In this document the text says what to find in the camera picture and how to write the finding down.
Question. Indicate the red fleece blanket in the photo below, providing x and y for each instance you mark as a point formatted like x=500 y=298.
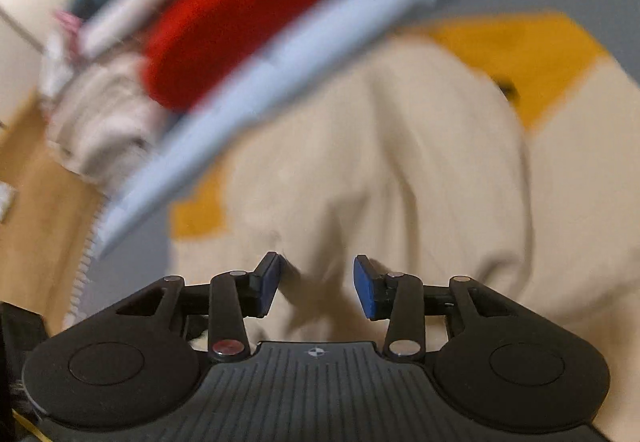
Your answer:
x=195 y=44

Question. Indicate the beige and mustard hooded jacket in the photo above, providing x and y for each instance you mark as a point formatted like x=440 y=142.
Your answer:
x=503 y=148

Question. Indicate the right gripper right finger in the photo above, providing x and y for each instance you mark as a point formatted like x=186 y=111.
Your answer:
x=397 y=298

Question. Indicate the cream folded blanket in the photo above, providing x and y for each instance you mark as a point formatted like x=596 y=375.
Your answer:
x=106 y=125

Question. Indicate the light blue folded sheet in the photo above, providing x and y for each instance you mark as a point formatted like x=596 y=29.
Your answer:
x=318 y=41

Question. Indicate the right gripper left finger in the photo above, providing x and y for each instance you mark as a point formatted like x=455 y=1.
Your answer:
x=235 y=296

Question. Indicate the wooden bed headboard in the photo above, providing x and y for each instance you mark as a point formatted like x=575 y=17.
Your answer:
x=44 y=232

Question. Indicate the white folded bedding stack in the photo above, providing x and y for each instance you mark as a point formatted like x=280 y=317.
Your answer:
x=78 y=40

